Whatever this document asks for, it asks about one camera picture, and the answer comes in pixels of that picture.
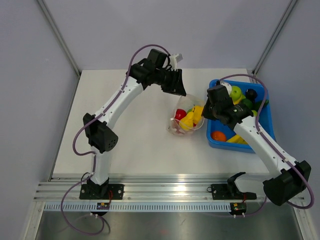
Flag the right aluminium frame post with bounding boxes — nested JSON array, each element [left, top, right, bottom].
[[251, 0, 300, 76]]

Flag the dark purple mangosteen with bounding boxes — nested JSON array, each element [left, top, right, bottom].
[[245, 88, 258, 101]]

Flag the right small circuit board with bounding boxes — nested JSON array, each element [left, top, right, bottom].
[[230, 202, 247, 215]]

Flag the red apple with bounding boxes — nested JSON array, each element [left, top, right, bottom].
[[174, 108, 187, 121]]

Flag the yellow banana bunch front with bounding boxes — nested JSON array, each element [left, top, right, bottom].
[[226, 134, 248, 145]]

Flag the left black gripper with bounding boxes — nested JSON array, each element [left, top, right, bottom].
[[153, 67, 186, 96]]

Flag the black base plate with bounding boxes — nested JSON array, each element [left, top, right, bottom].
[[79, 184, 124, 200], [206, 183, 257, 201]]

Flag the left aluminium frame post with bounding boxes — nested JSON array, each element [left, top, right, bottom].
[[33, 0, 81, 77]]

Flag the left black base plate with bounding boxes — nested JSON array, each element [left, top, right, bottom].
[[79, 184, 124, 200]]

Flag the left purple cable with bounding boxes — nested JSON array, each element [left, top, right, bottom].
[[60, 44, 171, 236]]

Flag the blue plastic bin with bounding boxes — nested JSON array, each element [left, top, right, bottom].
[[206, 80, 276, 154]]

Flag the orange persimmon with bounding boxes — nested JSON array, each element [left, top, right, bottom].
[[210, 131, 227, 142]]

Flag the aluminium rail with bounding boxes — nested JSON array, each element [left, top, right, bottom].
[[33, 174, 306, 203]]

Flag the dark green avocado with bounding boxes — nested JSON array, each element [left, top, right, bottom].
[[241, 98, 254, 110]]

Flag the light green lime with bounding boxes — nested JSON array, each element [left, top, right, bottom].
[[252, 110, 258, 117]]

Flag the small circuit board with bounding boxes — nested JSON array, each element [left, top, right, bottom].
[[230, 202, 247, 215], [96, 202, 110, 210]]

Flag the left small circuit board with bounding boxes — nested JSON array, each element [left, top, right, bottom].
[[96, 202, 110, 210]]

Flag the aluminium frame post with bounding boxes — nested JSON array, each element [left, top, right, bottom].
[[33, 0, 81, 77], [251, 0, 300, 76]]

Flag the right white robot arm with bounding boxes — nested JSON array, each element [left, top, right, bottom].
[[202, 84, 311, 206]]

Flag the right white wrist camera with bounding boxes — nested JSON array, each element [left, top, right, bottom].
[[223, 83, 232, 94]]

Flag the white slotted cable duct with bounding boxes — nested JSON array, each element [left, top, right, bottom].
[[44, 201, 231, 213]]

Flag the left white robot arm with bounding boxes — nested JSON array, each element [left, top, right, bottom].
[[81, 48, 186, 199]]

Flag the clear zip top bag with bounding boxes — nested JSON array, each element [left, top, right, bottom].
[[166, 94, 205, 136]]

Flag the yellow bell pepper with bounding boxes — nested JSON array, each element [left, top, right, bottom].
[[191, 105, 204, 126]]

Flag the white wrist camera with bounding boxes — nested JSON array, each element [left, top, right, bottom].
[[169, 53, 183, 71], [223, 83, 232, 94]]

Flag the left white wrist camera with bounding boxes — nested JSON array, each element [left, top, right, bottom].
[[169, 53, 183, 71]]

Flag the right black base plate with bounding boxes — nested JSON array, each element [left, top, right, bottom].
[[206, 183, 257, 201]]

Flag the green apple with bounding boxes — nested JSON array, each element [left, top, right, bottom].
[[229, 85, 242, 101]]

